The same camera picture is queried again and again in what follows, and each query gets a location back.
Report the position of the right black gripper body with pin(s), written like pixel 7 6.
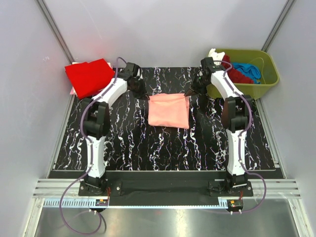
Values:
pixel 199 84

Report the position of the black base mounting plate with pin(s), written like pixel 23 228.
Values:
pixel 164 188

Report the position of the salmon pink t-shirt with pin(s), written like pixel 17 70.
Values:
pixel 169 110

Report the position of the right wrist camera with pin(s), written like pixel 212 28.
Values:
pixel 208 65

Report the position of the blue t-shirt in bin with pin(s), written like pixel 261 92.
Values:
pixel 250 71

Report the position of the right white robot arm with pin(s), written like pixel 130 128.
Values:
pixel 236 118

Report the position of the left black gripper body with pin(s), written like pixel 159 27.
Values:
pixel 138 86

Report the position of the folded red t-shirt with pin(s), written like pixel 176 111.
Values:
pixel 88 78

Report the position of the dark red t-shirt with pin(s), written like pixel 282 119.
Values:
pixel 235 75

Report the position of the black marble pattern mat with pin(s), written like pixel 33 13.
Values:
pixel 132 144

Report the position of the white t-shirt in bin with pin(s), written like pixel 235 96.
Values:
pixel 217 56

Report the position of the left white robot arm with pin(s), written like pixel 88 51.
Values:
pixel 95 123

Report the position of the olive green plastic bin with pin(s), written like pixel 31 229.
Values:
pixel 269 74

